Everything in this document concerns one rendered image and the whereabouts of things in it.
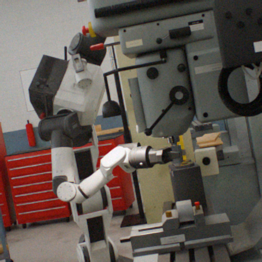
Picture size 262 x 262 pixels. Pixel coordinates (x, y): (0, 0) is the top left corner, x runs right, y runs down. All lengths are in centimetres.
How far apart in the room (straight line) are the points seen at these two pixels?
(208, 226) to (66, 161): 66
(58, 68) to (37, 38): 910
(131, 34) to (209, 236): 75
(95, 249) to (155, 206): 117
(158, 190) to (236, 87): 201
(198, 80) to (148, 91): 19
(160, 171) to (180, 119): 188
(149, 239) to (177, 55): 66
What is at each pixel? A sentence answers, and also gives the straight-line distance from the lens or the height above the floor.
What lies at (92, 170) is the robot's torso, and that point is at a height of 115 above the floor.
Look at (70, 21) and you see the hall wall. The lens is 1129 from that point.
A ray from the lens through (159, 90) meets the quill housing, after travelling 188.
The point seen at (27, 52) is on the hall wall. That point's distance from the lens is 1145.
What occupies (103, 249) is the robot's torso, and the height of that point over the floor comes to 73.
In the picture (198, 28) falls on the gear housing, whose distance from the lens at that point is 187.
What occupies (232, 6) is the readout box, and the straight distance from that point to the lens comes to 163.
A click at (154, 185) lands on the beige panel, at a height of 82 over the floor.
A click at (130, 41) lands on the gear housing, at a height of 168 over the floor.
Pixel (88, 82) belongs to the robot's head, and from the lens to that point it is 218.
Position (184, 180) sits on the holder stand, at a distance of 231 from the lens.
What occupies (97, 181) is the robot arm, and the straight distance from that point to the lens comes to 208.
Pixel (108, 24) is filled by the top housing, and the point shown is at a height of 175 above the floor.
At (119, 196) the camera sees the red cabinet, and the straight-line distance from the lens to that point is 661.
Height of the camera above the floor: 148
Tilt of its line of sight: 4 degrees down
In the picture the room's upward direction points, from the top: 10 degrees counter-clockwise
